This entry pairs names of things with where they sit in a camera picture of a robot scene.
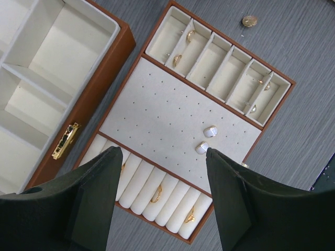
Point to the brown jewelry box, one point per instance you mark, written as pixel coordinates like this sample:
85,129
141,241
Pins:
58,60

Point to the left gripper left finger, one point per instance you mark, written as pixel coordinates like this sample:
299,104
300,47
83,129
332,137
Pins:
71,212

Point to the gold dome earring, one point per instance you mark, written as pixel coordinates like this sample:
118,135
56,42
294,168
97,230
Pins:
253,109
268,86

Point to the brown jewelry tray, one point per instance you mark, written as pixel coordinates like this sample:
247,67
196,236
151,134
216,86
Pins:
158,115

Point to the gold hoop earring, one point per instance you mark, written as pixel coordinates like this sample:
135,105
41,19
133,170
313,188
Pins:
176,60
189,35

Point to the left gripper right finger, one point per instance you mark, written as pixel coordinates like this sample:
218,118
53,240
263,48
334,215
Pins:
254,212

